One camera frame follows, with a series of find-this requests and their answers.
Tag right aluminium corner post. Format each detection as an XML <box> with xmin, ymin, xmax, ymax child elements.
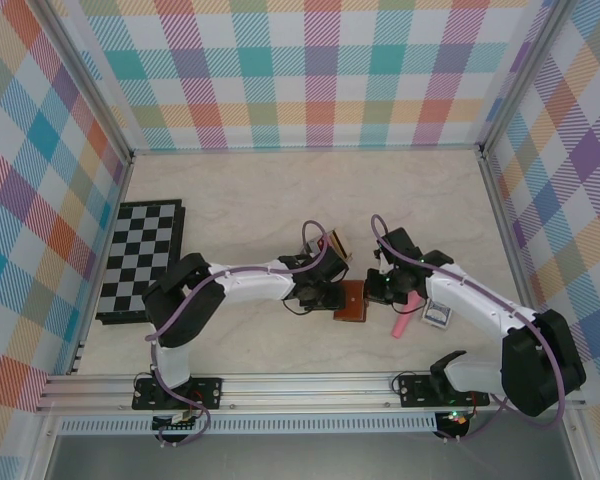
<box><xmin>477</xmin><ymin>0</ymin><xmax>581</xmax><ymax>156</ymax></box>

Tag left side aluminium rail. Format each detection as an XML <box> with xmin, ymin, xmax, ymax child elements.
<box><xmin>67</xmin><ymin>154</ymin><xmax>136</xmax><ymax>376</ymax></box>

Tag pink tube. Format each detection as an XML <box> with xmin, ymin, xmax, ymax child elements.
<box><xmin>391</xmin><ymin>293</ymin><xmax>421</xmax><ymax>337</ymax></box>

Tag blue playing card deck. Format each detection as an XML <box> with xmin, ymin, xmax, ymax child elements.
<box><xmin>419</xmin><ymin>298</ymin><xmax>454</xmax><ymax>331</ymax></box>

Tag back aluminium rail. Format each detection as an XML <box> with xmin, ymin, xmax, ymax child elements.
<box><xmin>129</xmin><ymin>143</ymin><xmax>484</xmax><ymax>157</ymax></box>

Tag wide aluminium base rail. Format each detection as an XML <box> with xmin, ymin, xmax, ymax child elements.
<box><xmin>34</xmin><ymin>369</ymin><xmax>589</xmax><ymax>414</ymax></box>

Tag aluminium corner post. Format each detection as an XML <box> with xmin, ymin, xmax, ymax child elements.
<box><xmin>32</xmin><ymin>0</ymin><xmax>134</xmax><ymax>166</ymax></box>
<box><xmin>477</xmin><ymin>0</ymin><xmax>581</xmax><ymax>156</ymax></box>

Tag left aluminium corner post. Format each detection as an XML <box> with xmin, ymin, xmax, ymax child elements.
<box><xmin>32</xmin><ymin>0</ymin><xmax>134</xmax><ymax>166</ymax></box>

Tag black silver chessboard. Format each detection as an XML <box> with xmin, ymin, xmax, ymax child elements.
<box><xmin>94</xmin><ymin>198</ymin><xmax>187</xmax><ymax>327</ymax></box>

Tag brown leather card holder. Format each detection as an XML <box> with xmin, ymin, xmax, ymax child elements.
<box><xmin>332</xmin><ymin>278</ymin><xmax>370</xmax><ymax>324</ymax></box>

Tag orange card stack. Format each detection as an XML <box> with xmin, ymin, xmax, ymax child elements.
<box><xmin>327</xmin><ymin>228</ymin><xmax>355</xmax><ymax>261</ymax></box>

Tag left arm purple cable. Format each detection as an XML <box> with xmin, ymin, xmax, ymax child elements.
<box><xmin>146</xmin><ymin>219</ymin><xmax>331</xmax><ymax>449</ymax></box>

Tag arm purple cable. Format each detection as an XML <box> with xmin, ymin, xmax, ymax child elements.
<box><xmin>146</xmin><ymin>219</ymin><xmax>331</xmax><ymax>449</ymax></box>
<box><xmin>369</xmin><ymin>214</ymin><xmax>569</xmax><ymax>444</ymax></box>

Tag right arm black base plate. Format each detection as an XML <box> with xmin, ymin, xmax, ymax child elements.
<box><xmin>396</xmin><ymin>374</ymin><xmax>490</xmax><ymax>409</ymax></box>

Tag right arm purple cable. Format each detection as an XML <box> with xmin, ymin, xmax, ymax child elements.
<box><xmin>369</xmin><ymin>214</ymin><xmax>569</xmax><ymax>444</ymax></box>

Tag slotted white cable duct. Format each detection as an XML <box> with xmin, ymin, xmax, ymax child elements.
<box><xmin>58</xmin><ymin>417</ymin><xmax>439</xmax><ymax>436</ymax></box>

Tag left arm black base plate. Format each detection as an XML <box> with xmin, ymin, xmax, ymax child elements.
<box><xmin>131</xmin><ymin>377</ymin><xmax>225</xmax><ymax>412</ymax></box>

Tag clear acrylic card box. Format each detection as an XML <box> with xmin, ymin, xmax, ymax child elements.
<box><xmin>306</xmin><ymin>227</ymin><xmax>357</xmax><ymax>265</ymax></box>

